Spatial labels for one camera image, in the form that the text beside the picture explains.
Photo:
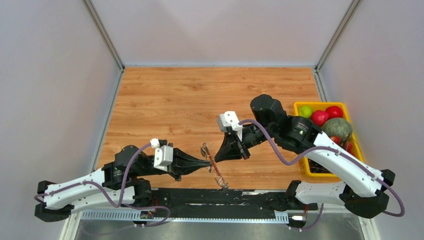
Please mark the slotted white cable duct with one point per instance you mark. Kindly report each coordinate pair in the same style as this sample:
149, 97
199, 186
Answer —
143, 216

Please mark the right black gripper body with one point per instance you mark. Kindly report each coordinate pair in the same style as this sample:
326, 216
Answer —
252, 134

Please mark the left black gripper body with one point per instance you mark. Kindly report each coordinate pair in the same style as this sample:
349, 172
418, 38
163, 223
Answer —
174, 169

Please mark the red apple right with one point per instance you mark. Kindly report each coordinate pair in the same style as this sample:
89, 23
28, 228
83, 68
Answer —
334, 111

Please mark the red apple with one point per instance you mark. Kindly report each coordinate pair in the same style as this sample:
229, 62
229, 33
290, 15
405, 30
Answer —
319, 117
334, 111

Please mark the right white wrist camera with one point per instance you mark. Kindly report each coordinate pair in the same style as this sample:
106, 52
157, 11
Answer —
229, 119

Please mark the light green apple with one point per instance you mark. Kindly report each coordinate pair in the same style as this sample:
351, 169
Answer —
305, 111

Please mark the red apple left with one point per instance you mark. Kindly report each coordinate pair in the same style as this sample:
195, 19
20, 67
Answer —
319, 117

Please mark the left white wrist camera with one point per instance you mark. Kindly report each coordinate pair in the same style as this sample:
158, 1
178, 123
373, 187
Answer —
163, 154

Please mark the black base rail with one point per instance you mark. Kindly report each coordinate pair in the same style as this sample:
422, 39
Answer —
231, 202

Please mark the yellow plastic fruit bin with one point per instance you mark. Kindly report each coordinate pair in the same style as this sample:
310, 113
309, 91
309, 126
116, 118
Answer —
311, 168

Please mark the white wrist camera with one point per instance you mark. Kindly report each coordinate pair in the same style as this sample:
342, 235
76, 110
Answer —
163, 154
229, 119

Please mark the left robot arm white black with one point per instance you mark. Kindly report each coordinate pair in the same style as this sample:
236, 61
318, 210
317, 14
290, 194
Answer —
119, 183

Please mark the red handled metal key organizer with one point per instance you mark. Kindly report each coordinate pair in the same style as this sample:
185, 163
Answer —
218, 177

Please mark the small red peaches cluster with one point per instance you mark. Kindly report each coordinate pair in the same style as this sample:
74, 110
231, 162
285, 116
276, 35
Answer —
346, 145

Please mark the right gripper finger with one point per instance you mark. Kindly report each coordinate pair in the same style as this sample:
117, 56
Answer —
225, 150
238, 153

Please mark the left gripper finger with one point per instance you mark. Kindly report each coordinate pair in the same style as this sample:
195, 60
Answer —
192, 169
183, 158

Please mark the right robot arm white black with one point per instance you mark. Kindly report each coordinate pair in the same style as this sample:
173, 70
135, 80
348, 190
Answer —
362, 190

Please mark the green netted melon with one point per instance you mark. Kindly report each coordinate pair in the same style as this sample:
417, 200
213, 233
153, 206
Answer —
339, 127

